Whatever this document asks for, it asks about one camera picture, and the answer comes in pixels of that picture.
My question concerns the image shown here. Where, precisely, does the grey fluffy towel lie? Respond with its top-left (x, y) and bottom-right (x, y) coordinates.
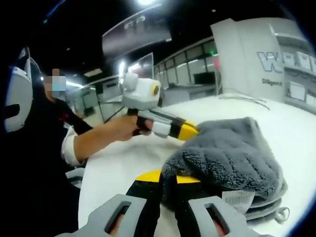
top-left (160, 117), bottom-right (291, 223)

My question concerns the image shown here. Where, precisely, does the person's left hand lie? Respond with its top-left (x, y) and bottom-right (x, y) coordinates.
top-left (108, 115), bottom-right (154, 142)

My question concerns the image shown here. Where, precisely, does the grey counter desk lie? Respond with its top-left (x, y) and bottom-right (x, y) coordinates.
top-left (161, 83), bottom-right (218, 107)

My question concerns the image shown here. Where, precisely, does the transparent tilted panel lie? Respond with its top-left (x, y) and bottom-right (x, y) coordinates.
top-left (127, 52), bottom-right (155, 77)

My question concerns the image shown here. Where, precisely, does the black monitor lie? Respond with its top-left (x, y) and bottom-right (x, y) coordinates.
top-left (194, 71), bottom-right (216, 86)

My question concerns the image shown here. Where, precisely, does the large hanging dark screen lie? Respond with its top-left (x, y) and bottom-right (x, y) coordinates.
top-left (101, 4), bottom-right (172, 59)

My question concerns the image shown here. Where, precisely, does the person's dark clothing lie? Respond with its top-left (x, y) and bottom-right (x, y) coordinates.
top-left (0, 103), bottom-right (82, 235)

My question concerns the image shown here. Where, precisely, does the white chest-worn device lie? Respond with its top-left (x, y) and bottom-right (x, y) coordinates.
top-left (3, 46), bottom-right (34, 134)

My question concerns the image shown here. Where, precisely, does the row of white storage boxes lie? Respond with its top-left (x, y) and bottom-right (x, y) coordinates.
top-left (287, 81), bottom-right (316, 104)

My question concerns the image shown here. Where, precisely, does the grey cable on table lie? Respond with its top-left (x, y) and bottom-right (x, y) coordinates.
top-left (218, 87), bottom-right (271, 111)

